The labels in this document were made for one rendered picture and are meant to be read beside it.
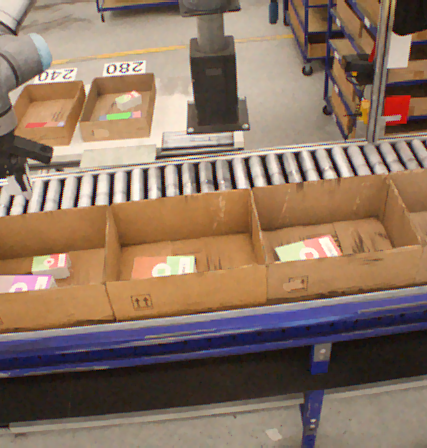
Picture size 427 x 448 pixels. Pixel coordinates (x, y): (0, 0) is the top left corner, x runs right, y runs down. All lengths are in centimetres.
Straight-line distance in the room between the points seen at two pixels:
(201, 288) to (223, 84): 107
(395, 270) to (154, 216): 67
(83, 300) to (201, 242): 42
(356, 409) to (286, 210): 100
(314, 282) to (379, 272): 17
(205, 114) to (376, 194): 92
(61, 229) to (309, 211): 71
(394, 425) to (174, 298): 122
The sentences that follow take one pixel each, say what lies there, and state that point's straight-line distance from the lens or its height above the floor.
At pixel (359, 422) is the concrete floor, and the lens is 231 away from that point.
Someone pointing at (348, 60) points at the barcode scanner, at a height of 109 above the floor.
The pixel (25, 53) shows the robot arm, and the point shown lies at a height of 153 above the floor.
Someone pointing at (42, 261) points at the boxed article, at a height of 93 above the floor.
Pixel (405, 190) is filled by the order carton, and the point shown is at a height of 98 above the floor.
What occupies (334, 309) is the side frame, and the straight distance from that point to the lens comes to 144.
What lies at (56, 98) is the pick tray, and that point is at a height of 77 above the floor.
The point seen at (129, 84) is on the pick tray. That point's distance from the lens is 265.
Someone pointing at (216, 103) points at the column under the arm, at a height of 86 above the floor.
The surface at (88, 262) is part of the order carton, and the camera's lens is 164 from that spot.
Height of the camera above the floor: 204
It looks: 43 degrees down
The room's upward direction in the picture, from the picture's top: 6 degrees counter-clockwise
